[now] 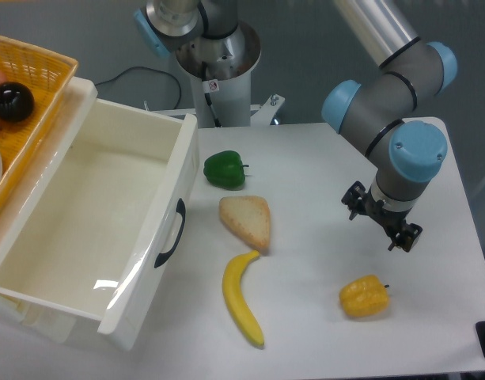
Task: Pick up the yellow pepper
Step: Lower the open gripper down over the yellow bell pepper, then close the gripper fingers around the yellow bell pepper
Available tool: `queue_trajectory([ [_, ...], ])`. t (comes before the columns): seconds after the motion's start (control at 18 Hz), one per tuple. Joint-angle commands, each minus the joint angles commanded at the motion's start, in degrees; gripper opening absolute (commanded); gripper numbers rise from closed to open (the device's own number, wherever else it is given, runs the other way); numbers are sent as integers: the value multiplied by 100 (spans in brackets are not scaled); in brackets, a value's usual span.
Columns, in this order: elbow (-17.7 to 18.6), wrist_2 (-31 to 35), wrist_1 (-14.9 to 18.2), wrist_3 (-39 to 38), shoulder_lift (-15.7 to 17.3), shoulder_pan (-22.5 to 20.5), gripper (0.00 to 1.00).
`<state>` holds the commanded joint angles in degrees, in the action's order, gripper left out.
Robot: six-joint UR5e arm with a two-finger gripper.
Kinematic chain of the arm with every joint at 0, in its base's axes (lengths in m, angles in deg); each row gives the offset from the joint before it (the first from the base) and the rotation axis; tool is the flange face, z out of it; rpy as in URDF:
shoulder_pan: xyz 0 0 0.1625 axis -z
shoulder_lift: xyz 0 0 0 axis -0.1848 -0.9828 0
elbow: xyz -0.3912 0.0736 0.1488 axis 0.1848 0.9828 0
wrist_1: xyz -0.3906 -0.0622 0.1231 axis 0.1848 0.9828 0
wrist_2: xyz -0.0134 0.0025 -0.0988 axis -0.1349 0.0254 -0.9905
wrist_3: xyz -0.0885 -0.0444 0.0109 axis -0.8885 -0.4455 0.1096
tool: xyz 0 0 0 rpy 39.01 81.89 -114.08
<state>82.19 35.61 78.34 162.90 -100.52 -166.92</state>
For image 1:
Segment white plastic drawer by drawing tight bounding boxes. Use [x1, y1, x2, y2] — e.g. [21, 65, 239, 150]
[0, 100, 199, 351]

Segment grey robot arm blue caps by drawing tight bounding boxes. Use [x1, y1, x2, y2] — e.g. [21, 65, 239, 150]
[134, 1, 457, 251]

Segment triangular bread slice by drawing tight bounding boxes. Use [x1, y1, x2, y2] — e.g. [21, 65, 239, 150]
[218, 196, 271, 250]

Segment yellow banana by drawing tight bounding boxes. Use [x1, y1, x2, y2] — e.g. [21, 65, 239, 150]
[222, 250, 265, 348]

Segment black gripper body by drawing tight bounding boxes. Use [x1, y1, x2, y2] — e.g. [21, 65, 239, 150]
[364, 184, 415, 238]

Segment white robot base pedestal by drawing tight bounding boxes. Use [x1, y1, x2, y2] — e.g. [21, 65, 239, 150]
[176, 21, 285, 128]

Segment black drawer handle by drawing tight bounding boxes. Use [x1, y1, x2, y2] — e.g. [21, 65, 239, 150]
[153, 198, 187, 268]

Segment orange woven basket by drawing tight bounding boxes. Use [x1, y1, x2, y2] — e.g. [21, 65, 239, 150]
[0, 36, 78, 212]

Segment dark purple round fruit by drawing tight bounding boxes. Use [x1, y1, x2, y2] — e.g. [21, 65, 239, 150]
[0, 82, 35, 123]

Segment green bell pepper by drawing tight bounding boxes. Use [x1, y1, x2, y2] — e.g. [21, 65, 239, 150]
[203, 150, 250, 191]

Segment black cable on floor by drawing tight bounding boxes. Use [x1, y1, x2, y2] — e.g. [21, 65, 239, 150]
[93, 66, 183, 111]

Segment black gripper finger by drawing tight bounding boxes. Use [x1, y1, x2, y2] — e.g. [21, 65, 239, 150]
[341, 181, 367, 220]
[387, 222, 422, 252]

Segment yellow bell pepper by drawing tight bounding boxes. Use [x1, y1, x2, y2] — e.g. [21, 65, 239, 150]
[339, 274, 390, 317]

